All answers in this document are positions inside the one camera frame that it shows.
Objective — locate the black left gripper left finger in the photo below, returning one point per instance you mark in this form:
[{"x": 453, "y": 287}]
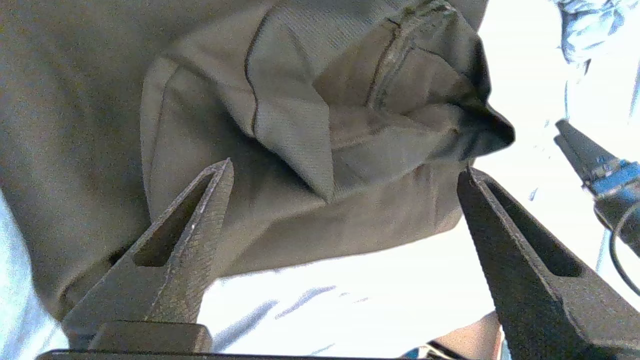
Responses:
[{"x": 160, "y": 280}]

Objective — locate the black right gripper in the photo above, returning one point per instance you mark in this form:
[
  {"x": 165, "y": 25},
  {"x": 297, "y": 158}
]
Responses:
[{"x": 622, "y": 205}]

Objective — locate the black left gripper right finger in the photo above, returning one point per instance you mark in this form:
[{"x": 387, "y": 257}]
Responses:
[{"x": 540, "y": 280}]

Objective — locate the black zip hoodie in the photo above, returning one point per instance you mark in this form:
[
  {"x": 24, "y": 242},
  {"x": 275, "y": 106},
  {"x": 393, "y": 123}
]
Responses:
[{"x": 250, "y": 125}]

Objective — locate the rumpled blue duvet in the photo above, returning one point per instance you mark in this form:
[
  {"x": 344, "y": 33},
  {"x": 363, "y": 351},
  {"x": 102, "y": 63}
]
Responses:
[{"x": 595, "y": 25}]

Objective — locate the blue bed sheet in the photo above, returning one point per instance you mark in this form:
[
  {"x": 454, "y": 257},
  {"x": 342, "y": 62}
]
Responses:
[{"x": 350, "y": 305}]

